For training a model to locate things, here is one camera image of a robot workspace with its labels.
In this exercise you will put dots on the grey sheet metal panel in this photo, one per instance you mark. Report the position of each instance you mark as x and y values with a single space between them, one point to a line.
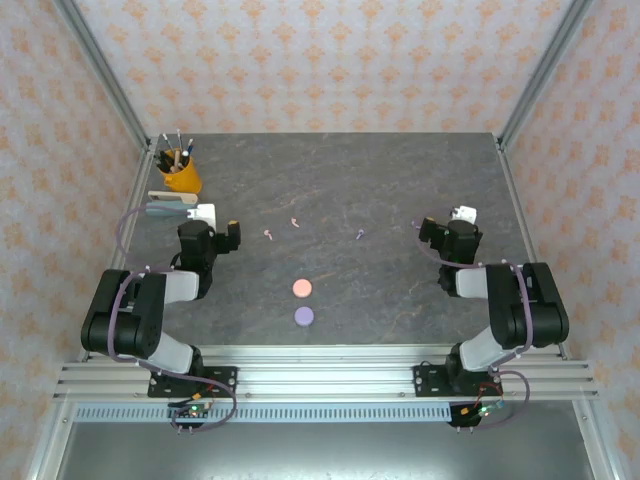
325 455

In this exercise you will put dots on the beige and teal stapler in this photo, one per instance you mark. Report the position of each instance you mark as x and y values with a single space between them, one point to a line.
165 210

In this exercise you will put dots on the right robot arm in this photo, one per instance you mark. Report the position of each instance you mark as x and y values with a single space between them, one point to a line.
540 310

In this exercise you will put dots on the yellow pen cup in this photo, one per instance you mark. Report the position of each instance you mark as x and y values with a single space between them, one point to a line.
186 177

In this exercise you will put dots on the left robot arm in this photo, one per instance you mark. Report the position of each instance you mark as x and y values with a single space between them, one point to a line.
125 320

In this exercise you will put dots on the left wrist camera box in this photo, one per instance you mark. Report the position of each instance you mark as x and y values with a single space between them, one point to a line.
206 214

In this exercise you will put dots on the aluminium front rail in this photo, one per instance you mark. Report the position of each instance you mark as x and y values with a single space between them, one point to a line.
325 380

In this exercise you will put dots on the pink earbud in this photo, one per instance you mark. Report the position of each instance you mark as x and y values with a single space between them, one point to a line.
267 232
295 222

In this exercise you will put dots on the pink earbud charging case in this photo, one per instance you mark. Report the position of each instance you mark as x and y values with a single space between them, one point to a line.
302 288

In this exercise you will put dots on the purple earbud charging case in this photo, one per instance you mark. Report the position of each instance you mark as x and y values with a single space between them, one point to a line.
304 316

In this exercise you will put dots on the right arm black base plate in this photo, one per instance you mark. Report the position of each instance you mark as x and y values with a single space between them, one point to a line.
425 385

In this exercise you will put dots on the aluminium table side rail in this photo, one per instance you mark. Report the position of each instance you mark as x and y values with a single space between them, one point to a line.
140 175
511 175

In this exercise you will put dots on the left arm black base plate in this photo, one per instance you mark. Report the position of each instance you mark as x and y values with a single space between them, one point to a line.
225 380

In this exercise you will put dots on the dark pen with white tip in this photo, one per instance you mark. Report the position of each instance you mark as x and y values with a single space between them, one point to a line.
189 146

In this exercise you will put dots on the aluminium frame post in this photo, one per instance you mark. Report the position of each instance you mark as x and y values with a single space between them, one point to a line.
102 67
545 67

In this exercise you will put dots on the thin pen with white tip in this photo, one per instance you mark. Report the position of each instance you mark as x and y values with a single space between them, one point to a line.
166 144
179 140

